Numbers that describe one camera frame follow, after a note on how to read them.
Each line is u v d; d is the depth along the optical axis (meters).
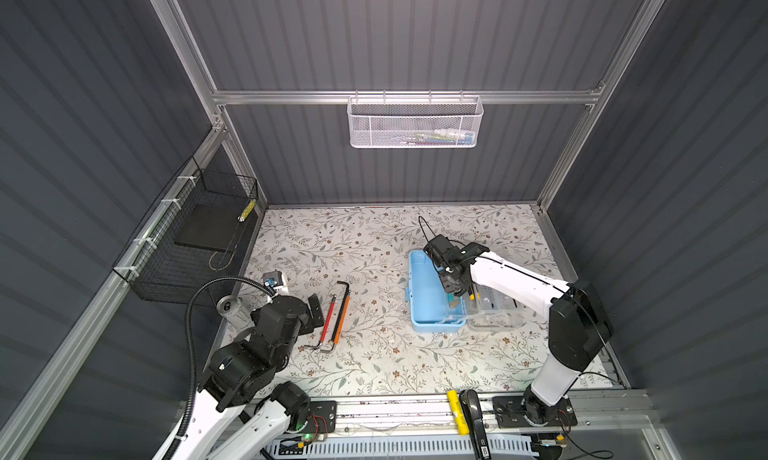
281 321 0.46
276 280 0.57
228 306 0.78
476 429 0.69
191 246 0.74
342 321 0.91
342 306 0.93
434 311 0.92
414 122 1.23
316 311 0.62
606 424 0.72
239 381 0.42
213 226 0.78
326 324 0.91
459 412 0.74
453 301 0.86
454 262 0.64
